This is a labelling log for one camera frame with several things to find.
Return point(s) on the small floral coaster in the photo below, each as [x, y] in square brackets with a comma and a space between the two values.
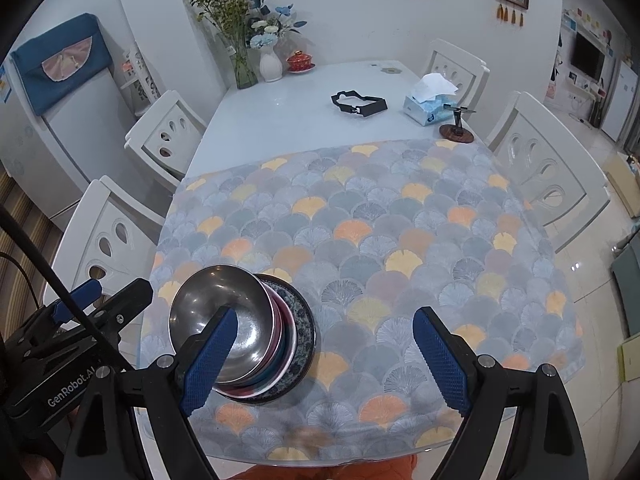
[391, 69]

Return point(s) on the white carved rack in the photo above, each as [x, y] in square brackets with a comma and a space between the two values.
[140, 75]

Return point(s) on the red steel bowl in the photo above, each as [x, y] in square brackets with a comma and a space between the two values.
[240, 325]

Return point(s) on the colourful wall notes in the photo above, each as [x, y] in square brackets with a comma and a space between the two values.
[590, 22]

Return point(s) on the pale yellow box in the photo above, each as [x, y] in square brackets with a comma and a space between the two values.
[631, 360]

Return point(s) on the red lidded tea cup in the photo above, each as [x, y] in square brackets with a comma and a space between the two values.
[300, 62]

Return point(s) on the grey green panel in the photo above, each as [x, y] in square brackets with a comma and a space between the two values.
[627, 290]

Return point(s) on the white cabinet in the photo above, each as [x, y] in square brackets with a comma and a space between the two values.
[620, 105]

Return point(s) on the white dining chair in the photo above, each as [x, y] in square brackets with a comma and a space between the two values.
[545, 160]
[450, 67]
[105, 230]
[165, 130]

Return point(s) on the fan patterned tablecloth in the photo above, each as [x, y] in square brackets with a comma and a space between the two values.
[400, 235]

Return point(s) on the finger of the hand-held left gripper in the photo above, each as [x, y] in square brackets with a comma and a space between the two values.
[127, 300]
[80, 300]

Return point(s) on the pink polka dot bowl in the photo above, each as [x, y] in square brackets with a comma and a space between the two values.
[289, 332]

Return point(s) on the blue artificial flowers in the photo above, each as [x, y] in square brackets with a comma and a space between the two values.
[272, 25]

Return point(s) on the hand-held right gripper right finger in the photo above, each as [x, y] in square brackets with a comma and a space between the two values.
[442, 360]

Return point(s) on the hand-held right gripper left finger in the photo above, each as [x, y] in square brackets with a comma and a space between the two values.
[210, 355]

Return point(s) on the dried flower bouquet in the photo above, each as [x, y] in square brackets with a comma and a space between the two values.
[225, 5]

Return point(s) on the cardboard box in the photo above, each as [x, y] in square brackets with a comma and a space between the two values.
[622, 180]

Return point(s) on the person's left hand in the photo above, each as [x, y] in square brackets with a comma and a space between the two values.
[40, 467]

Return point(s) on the black plastic bracket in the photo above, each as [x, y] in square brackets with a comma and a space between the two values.
[370, 106]

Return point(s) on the blue patterned plate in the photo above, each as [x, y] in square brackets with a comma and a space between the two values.
[306, 332]

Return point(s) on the blue tissue box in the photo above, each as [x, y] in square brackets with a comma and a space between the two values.
[425, 110]

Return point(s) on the white fridge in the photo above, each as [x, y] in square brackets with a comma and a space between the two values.
[75, 150]

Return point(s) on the blue fridge cover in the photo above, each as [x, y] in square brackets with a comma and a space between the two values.
[60, 70]

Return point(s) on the black stand with wooden base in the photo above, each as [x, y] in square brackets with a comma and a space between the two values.
[455, 132]

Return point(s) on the blue steel bowl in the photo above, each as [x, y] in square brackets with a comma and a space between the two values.
[275, 366]

